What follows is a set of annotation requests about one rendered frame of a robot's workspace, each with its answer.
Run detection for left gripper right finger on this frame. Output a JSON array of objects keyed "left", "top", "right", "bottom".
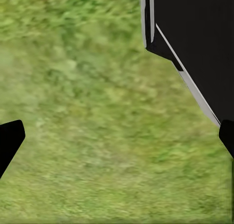
[{"left": 218, "top": 119, "right": 234, "bottom": 159}]

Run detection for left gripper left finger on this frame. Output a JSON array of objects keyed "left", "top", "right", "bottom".
[{"left": 0, "top": 120, "right": 25, "bottom": 178}]

